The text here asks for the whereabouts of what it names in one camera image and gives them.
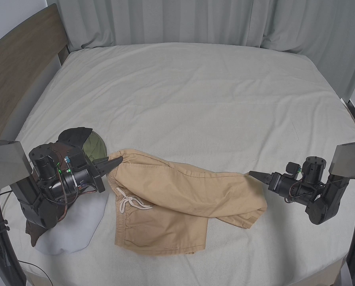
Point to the olive green garment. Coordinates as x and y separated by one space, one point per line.
95 147

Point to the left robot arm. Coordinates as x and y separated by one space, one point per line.
4 162

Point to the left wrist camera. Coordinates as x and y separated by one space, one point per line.
74 161

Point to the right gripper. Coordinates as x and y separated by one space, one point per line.
284 186

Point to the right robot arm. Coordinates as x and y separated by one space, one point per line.
350 162

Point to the white garment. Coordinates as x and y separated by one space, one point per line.
73 228

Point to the brown garment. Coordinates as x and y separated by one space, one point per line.
33 234

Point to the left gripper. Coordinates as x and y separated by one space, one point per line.
82 179

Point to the grey-green curtain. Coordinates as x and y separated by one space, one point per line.
314 16
150 10

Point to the bed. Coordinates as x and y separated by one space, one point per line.
195 100

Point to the tan shorts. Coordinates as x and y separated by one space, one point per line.
180 189

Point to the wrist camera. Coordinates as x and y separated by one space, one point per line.
74 161
292 168

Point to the black garment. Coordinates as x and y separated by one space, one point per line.
76 135

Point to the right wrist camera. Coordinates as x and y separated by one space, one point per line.
292 168

